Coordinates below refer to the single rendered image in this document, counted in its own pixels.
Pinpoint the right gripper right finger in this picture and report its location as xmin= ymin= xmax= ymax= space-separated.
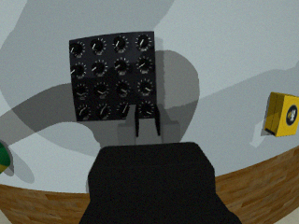
xmin=154 ymin=104 xmax=180 ymax=143

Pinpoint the black knob box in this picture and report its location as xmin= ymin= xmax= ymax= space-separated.
xmin=68 ymin=31 xmax=157 ymax=122

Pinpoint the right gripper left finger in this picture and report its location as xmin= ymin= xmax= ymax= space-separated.
xmin=117 ymin=105 xmax=139 ymax=146

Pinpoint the green and yellow drink can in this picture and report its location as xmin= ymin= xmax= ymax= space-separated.
xmin=0 ymin=142 xmax=11 ymax=174

